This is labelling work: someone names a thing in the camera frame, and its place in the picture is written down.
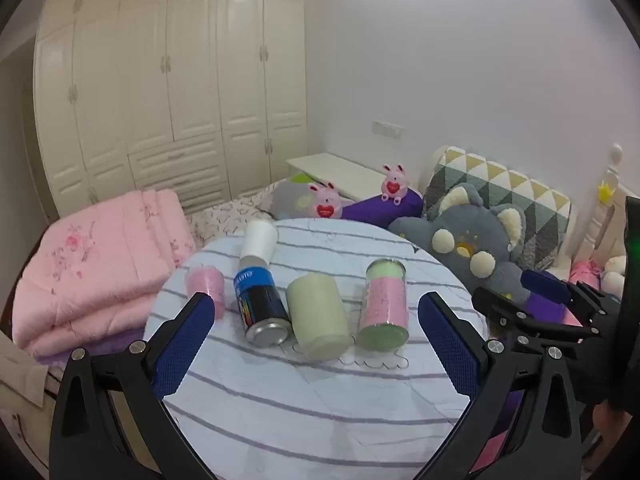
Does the pale green cup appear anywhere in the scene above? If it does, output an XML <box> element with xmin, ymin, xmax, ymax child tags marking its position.
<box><xmin>286</xmin><ymin>274</ymin><xmax>353</xmax><ymax>362</ymax></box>

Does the round table with striped cloth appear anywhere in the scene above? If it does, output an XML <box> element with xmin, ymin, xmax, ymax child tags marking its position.
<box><xmin>142</xmin><ymin>217</ymin><xmax>493</xmax><ymax>480</ymax></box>

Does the white plush toy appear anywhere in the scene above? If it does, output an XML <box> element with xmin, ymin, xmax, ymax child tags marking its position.
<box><xmin>600</xmin><ymin>255</ymin><xmax>629</xmax><ymax>297</ymax></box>

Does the grey plush pillow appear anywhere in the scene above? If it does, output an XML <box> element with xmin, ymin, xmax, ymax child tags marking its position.
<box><xmin>270</xmin><ymin>177</ymin><xmax>357</xmax><ymax>221</ymax></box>

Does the grey koala plush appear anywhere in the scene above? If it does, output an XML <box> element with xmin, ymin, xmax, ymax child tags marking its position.
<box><xmin>387</xmin><ymin>182</ymin><xmax>538</xmax><ymax>307</ymax></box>

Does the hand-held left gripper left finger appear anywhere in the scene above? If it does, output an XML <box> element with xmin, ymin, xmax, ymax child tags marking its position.
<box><xmin>49</xmin><ymin>292</ymin><xmax>218</xmax><ymax>480</ymax></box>

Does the folded pink floral quilt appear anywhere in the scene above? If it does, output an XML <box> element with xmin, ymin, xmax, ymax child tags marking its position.
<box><xmin>12</xmin><ymin>189</ymin><xmax>197</xmax><ymax>358</ymax></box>

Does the white bedside cabinet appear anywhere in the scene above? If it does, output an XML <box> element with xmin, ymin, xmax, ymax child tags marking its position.
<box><xmin>286</xmin><ymin>152</ymin><xmax>396</xmax><ymax>202</ymax></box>

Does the small pink cup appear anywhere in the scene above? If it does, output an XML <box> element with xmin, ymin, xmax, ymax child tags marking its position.
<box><xmin>185</xmin><ymin>265</ymin><xmax>227</xmax><ymax>318</ymax></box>

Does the white cup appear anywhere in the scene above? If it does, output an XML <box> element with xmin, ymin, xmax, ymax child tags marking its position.
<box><xmin>239</xmin><ymin>220</ymin><xmax>279</xmax><ymax>267</ymax></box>

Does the person's right forearm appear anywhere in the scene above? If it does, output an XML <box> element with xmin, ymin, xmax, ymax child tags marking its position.
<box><xmin>592</xmin><ymin>402</ymin><xmax>623</xmax><ymax>468</ymax></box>

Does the cream wardrobe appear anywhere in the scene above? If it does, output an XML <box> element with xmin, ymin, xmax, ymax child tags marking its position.
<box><xmin>32</xmin><ymin>0</ymin><xmax>308</xmax><ymax>216</ymax></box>

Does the triangle patterned cushion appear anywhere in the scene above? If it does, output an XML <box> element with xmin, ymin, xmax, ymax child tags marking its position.
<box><xmin>422</xmin><ymin>146</ymin><xmax>572</xmax><ymax>271</ymax></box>

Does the beige cloth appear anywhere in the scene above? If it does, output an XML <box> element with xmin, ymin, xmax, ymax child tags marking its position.
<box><xmin>0</xmin><ymin>330</ymin><xmax>62</xmax><ymax>461</ymax></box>

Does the floral bed sheet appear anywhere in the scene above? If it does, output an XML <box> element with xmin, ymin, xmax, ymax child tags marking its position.
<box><xmin>185</xmin><ymin>182</ymin><xmax>282</xmax><ymax>249</ymax></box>

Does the pink bunny plush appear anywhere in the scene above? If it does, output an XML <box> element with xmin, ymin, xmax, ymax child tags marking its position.
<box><xmin>308</xmin><ymin>181</ymin><xmax>344</xmax><ymax>220</ymax></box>
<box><xmin>380</xmin><ymin>162</ymin><xmax>409</xmax><ymax>206</ymax></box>

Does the blue and black can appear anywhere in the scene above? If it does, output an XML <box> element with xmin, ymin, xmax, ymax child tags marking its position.
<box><xmin>233</xmin><ymin>266</ymin><xmax>293</xmax><ymax>347</ymax></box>

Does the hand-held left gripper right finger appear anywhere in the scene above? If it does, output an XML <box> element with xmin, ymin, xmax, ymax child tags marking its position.
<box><xmin>414</xmin><ymin>292</ymin><xmax>583</xmax><ymax>480</ymax></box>

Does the white wall socket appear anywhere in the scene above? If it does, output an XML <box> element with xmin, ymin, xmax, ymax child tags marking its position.
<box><xmin>371</xmin><ymin>120</ymin><xmax>405</xmax><ymax>139</ymax></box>

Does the pink plush toy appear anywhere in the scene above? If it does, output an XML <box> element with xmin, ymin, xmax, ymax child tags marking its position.
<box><xmin>570</xmin><ymin>259</ymin><xmax>604</xmax><ymax>287</ymax></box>

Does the purple bolster pillow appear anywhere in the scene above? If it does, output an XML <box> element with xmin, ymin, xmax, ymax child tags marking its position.
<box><xmin>341</xmin><ymin>190</ymin><xmax>425</xmax><ymax>224</ymax></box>

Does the pink and green cup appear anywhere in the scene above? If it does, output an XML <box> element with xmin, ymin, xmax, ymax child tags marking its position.
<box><xmin>356</xmin><ymin>258</ymin><xmax>410</xmax><ymax>352</ymax></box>

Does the white bed headboard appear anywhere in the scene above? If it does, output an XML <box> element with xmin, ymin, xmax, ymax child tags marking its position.
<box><xmin>570</xmin><ymin>142</ymin><xmax>629</xmax><ymax>272</ymax></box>

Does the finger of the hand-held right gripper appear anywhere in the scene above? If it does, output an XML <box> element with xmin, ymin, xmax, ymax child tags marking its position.
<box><xmin>521</xmin><ymin>270</ymin><xmax>621</xmax><ymax>321</ymax></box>
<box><xmin>472</xmin><ymin>286</ymin><xmax>593</xmax><ymax>346</ymax></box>

